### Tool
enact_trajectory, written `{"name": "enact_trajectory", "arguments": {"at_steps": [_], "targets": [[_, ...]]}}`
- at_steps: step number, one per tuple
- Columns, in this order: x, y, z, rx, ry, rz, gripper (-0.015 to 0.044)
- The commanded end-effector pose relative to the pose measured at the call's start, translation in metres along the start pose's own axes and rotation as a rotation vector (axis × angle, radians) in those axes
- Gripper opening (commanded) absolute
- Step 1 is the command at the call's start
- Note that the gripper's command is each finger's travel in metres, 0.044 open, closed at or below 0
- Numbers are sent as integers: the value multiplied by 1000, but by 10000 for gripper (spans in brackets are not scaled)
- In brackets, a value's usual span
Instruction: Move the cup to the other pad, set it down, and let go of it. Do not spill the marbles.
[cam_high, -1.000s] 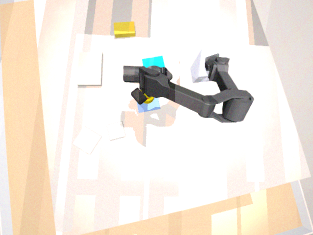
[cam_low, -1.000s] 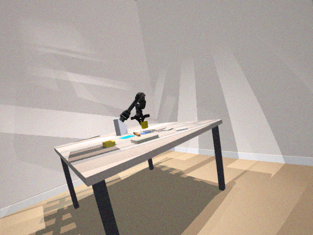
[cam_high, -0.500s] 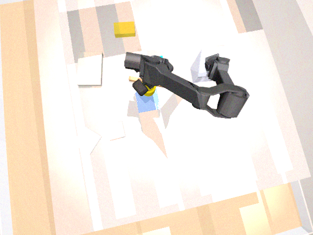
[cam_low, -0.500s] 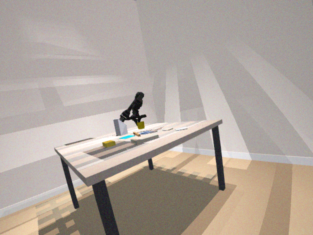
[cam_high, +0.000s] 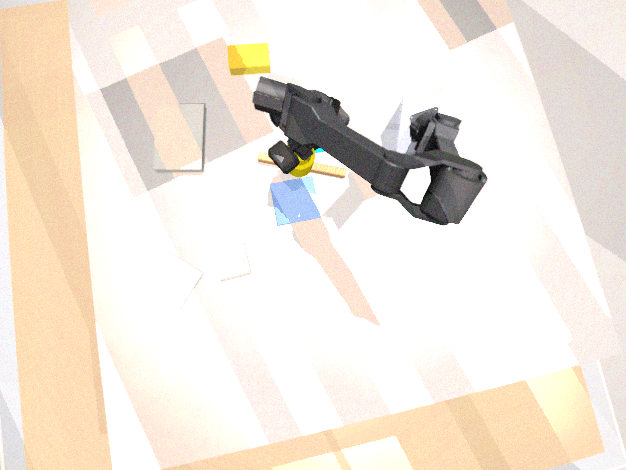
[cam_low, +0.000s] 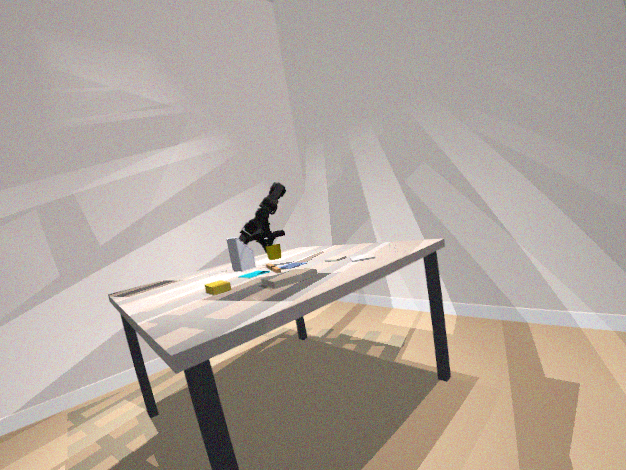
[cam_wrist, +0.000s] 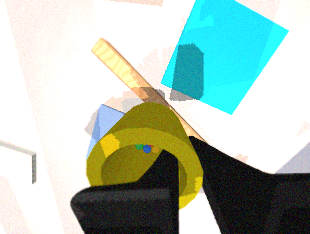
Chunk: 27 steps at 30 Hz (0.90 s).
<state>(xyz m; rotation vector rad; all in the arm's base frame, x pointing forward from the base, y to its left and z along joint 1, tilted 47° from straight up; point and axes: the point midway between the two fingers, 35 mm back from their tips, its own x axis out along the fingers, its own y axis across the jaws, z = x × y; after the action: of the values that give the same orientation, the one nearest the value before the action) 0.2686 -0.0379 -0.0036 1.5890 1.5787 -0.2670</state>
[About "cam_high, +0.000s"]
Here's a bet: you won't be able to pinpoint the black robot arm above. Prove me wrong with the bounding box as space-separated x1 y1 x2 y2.
252 76 488 226

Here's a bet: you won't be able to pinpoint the olive yellow cup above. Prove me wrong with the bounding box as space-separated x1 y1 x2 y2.
290 148 315 177

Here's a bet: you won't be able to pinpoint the yellow rectangular block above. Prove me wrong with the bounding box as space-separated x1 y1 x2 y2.
227 43 270 75

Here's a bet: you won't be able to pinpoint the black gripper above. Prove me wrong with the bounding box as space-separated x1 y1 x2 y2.
268 106 350 174

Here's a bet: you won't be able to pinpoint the tan rectangular bar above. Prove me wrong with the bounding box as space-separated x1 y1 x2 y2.
257 152 347 179

